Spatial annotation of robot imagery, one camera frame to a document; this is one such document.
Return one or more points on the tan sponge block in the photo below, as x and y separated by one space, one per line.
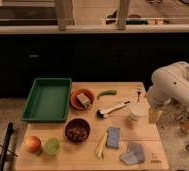
83 99

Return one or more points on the blue sponge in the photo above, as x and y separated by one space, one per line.
113 137

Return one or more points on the red yellow apple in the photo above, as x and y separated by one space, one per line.
32 144

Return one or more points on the grey blue cloth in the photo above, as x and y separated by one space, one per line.
134 154

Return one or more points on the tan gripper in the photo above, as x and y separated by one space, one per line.
154 114

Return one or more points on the black pole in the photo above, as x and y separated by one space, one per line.
3 155

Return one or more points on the green plastic tray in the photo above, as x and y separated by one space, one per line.
48 101

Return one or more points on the small dark fork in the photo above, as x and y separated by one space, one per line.
139 91

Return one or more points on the dark brown bowl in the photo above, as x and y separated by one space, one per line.
77 130

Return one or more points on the white handled dish brush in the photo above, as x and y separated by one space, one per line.
105 111

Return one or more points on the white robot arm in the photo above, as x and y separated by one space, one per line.
168 82

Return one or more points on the orange bowl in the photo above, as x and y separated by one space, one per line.
75 103

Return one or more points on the white plastic cup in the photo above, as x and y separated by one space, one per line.
136 113

